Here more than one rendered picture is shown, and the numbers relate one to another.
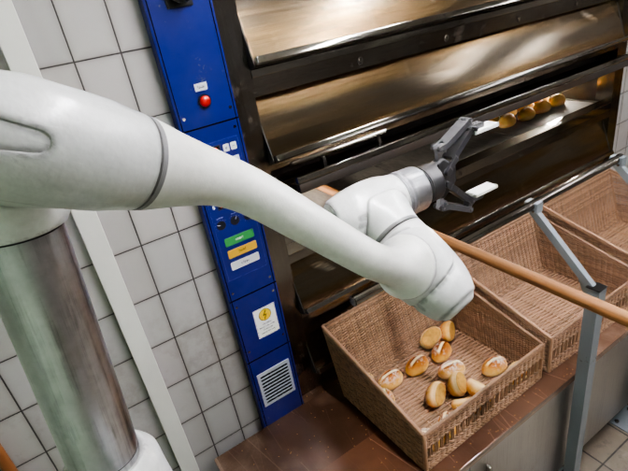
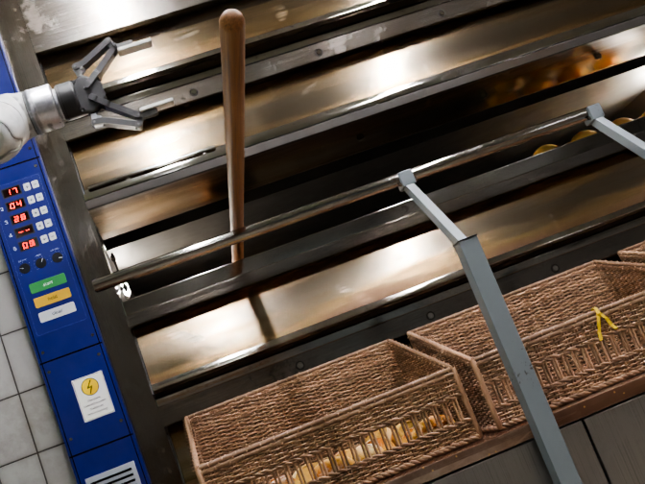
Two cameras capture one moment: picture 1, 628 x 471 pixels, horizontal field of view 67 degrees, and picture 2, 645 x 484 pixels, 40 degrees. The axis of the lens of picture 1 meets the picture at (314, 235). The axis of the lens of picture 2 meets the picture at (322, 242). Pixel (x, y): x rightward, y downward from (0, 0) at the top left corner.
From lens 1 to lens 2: 1.70 m
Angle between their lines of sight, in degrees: 41
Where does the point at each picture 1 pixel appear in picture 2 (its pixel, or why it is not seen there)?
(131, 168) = not seen: outside the picture
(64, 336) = not seen: outside the picture
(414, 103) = (281, 124)
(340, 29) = (156, 64)
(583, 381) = (531, 418)
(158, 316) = not seen: outside the picture
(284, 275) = (123, 342)
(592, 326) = (484, 304)
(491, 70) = (410, 74)
